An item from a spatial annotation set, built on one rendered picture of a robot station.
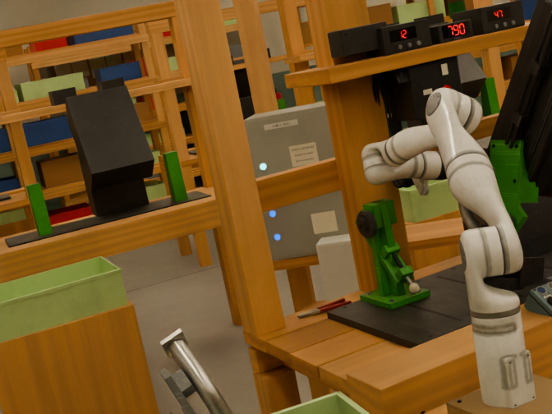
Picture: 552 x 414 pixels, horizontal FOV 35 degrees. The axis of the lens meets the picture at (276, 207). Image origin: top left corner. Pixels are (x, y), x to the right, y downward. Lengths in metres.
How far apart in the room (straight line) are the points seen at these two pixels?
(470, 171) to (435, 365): 0.44
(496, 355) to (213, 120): 0.98
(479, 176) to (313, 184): 0.84
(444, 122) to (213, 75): 0.67
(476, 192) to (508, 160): 0.62
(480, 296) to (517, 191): 0.72
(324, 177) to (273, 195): 0.17
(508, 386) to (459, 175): 0.41
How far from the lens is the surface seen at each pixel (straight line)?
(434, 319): 2.20
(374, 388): 1.88
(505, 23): 2.66
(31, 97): 8.85
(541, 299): 2.14
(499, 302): 1.65
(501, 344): 1.67
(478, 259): 1.62
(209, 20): 2.27
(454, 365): 1.95
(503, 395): 1.70
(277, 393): 2.44
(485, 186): 1.73
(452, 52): 2.50
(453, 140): 1.84
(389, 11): 10.14
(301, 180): 2.48
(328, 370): 2.05
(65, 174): 8.96
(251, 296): 2.34
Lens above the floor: 1.62
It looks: 10 degrees down
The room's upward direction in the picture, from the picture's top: 11 degrees counter-clockwise
